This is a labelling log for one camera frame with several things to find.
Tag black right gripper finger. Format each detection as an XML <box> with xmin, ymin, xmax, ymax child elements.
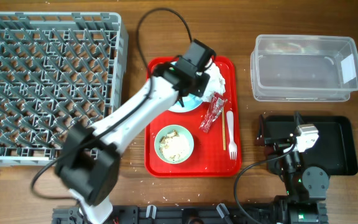
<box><xmin>255</xmin><ymin>114</ymin><xmax>265</xmax><ymax>146</ymax></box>
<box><xmin>294</xmin><ymin>111</ymin><xmax>304</xmax><ymax>127</ymax></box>

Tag white napkin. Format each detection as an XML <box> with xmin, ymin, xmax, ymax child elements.
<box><xmin>201</xmin><ymin>60</ymin><xmax>226</xmax><ymax>102</ymax></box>

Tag red snack wrapper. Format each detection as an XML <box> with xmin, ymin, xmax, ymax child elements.
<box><xmin>200</xmin><ymin>92</ymin><xmax>227</xmax><ymax>133</ymax></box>

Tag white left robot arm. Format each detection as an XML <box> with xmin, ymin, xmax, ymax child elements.
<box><xmin>55</xmin><ymin>57</ymin><xmax>213</xmax><ymax>223</ymax></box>

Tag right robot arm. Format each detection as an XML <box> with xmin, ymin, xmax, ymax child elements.
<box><xmin>257</xmin><ymin>112</ymin><xmax>329</xmax><ymax>223</ymax></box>

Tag clear plastic waste bin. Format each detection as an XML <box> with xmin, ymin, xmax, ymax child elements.
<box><xmin>250</xmin><ymin>34</ymin><xmax>358</xmax><ymax>102</ymax></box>

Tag grey plastic dishwasher rack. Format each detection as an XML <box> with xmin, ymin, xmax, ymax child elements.
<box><xmin>0</xmin><ymin>12</ymin><xmax>129</xmax><ymax>166</ymax></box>

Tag light blue plate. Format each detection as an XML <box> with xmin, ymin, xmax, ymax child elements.
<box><xmin>167</xmin><ymin>61</ymin><xmax>204</xmax><ymax>113</ymax></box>

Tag white plastic fork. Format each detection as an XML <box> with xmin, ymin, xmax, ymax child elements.
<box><xmin>226</xmin><ymin>111</ymin><xmax>237</xmax><ymax>160</ymax></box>

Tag wooden chopstick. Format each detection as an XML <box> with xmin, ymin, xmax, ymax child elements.
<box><xmin>221</xmin><ymin>107</ymin><xmax>226</xmax><ymax>151</ymax></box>

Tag black plastic tray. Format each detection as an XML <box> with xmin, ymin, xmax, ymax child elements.
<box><xmin>264</xmin><ymin>115</ymin><xmax>358</xmax><ymax>175</ymax></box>

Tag green bowl with rice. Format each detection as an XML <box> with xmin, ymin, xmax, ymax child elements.
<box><xmin>154</xmin><ymin>124</ymin><xmax>195</xmax><ymax>164</ymax></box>

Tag red plastic tray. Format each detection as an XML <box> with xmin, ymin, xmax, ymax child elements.
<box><xmin>144</xmin><ymin>56</ymin><xmax>242</xmax><ymax>178</ymax></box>

